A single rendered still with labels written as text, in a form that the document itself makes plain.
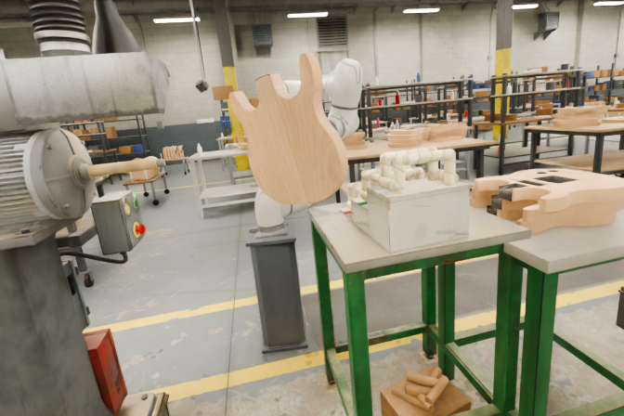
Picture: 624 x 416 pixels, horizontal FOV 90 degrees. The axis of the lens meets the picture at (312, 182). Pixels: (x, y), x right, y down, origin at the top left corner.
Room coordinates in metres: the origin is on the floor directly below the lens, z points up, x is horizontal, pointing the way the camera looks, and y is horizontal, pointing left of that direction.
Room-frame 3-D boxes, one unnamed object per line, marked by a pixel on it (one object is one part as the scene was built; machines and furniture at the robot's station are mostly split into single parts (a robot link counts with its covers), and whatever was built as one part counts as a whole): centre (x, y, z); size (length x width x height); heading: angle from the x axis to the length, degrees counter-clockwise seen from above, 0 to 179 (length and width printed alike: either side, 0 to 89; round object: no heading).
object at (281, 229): (1.71, 0.28, 0.73); 0.22 x 0.18 x 0.06; 93
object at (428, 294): (1.43, -0.55, 0.45); 0.05 x 0.05 x 0.90; 10
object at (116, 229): (1.10, 0.81, 0.99); 0.24 x 0.21 x 0.26; 100
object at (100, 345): (1.00, 0.94, 0.49); 0.25 x 0.12 x 0.37; 100
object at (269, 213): (1.72, 0.25, 0.87); 0.18 x 0.16 x 0.22; 127
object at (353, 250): (1.14, -0.32, 0.55); 0.62 x 0.58 x 0.76; 100
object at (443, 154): (0.89, -0.33, 1.20); 0.20 x 0.03 x 0.03; 103
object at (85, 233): (1.04, 0.80, 1.02); 0.19 x 0.04 x 0.04; 10
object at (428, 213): (0.94, -0.32, 1.02); 0.27 x 0.15 x 0.17; 104
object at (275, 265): (1.72, 0.26, 0.35); 0.28 x 0.28 x 0.70; 3
